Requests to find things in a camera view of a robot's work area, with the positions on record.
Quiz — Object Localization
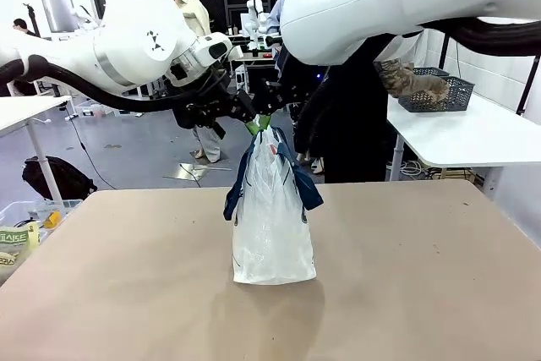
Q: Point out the clear storage boxes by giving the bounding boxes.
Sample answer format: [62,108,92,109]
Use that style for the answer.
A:
[63,97,124,118]

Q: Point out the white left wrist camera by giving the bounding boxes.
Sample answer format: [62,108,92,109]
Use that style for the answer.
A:
[189,32,234,71]

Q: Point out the dark background desk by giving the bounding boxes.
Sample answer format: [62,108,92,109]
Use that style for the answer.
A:
[231,48,281,96]

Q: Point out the yellow-green snack bag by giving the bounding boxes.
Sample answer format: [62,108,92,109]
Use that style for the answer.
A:
[0,221,41,282]

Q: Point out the black left arm cable sleeve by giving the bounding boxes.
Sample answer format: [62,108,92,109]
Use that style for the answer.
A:
[0,54,204,113]

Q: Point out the black arm cable sleeve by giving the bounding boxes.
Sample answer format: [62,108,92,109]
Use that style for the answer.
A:
[416,17,541,57]
[0,54,204,113]

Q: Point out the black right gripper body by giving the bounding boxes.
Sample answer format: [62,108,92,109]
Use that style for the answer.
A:
[276,77,306,116]

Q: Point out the grey plastic woven-pattern basket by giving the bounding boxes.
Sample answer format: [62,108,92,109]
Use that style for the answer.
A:
[412,66,450,79]
[396,75,477,114]

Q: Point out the person in black clothes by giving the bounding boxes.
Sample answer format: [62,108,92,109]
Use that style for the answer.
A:
[291,33,392,185]

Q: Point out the tattooed right forearm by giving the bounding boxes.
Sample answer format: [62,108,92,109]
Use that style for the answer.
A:
[373,59,436,99]

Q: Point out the seated background person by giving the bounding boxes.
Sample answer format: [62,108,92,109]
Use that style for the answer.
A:
[12,18,40,39]

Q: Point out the white side table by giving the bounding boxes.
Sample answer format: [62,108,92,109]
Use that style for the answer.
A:
[385,90,541,183]
[0,94,74,202]

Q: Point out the translucent white navy-handled shopping bag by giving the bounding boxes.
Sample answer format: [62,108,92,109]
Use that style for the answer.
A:
[222,125,325,287]

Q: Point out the black right arm cable sleeve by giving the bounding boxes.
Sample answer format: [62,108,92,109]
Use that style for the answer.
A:
[416,17,541,57]

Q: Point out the mannequin with cream jacket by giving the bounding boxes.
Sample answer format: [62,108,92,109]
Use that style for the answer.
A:
[154,0,224,164]

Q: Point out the black backpack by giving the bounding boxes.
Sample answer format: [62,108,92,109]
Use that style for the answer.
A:
[21,155,99,202]

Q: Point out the person's right hand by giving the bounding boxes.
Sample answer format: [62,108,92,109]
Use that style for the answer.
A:
[422,76,450,104]

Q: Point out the yellow object in bin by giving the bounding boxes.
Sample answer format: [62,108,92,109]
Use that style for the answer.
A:
[41,210,63,230]

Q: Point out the clear plastic storage bin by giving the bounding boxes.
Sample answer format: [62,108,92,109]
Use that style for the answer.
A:
[0,198,85,243]

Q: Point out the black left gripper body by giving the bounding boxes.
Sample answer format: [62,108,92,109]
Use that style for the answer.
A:
[172,96,232,140]

